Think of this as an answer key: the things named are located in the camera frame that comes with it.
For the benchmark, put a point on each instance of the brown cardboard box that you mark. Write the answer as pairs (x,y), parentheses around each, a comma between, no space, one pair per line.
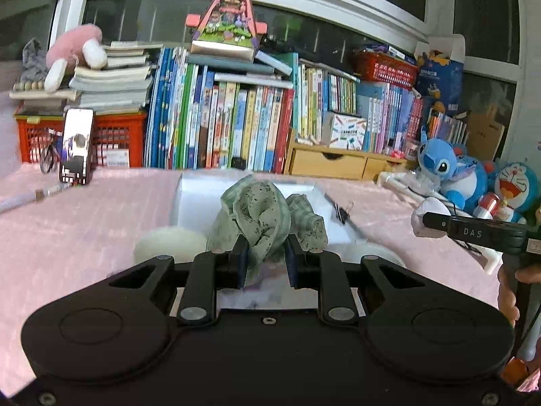
(486,135)

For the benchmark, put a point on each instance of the pink plush toy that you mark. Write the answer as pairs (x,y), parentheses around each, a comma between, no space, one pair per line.
(72,46)

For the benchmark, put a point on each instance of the white fluffy ball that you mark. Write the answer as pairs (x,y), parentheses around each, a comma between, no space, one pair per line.
(169,243)

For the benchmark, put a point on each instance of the blue cat plush toy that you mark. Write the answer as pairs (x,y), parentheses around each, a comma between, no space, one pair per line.
(513,186)

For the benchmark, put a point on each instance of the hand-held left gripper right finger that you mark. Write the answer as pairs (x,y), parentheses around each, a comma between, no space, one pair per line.
(292,262)

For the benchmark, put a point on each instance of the small bicycle model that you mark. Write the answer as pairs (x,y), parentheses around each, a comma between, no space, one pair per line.
(48,156)

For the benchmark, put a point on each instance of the red can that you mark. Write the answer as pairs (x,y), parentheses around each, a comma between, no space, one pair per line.
(490,205)

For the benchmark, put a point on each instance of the blue cardboard box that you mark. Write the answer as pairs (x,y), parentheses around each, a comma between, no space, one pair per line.
(439,80)

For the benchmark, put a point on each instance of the red basket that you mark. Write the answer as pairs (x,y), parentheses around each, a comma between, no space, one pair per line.
(384,70)

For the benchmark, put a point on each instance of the smartphone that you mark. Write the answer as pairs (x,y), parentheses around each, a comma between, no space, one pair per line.
(77,148)

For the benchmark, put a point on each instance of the row of upright children's books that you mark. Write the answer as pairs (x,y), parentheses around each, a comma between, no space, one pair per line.
(236,122)

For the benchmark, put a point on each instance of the grey plush toy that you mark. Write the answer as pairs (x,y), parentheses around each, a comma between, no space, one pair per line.
(34,61)

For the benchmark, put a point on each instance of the white cloth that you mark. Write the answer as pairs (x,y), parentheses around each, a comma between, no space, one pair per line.
(427,211)

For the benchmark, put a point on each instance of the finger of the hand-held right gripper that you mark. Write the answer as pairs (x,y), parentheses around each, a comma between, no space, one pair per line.
(465,230)

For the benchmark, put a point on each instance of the white tray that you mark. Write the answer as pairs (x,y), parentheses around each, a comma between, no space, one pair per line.
(194,203)

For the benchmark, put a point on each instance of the person's right hand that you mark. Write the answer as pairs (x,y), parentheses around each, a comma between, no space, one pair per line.
(507,296)

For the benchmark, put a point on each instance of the red plastic crate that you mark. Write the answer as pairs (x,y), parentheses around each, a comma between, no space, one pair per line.
(116,139)

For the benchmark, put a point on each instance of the wooden drawer box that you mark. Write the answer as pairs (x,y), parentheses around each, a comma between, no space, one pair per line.
(325,163)

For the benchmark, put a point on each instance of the white printed box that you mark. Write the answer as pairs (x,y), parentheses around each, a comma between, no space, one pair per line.
(344,131)

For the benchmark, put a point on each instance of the blue alien plush toy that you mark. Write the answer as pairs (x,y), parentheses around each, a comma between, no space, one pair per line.
(439,163)

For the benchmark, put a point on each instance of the stack of flat books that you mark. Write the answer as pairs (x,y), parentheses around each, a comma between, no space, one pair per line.
(112,80)

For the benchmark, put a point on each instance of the beige flat book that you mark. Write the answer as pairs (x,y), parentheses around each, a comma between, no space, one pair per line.
(42,95)

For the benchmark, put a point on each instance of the pink triangular toy house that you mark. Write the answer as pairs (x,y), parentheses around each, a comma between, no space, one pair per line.
(228,21)

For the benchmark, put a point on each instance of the green speckled cloth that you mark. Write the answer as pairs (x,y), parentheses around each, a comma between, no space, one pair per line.
(253,211)

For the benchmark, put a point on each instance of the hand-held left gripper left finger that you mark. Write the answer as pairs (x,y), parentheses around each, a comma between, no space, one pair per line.
(241,262)

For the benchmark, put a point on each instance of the black binder clip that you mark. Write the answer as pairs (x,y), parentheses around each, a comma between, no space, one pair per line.
(341,213)

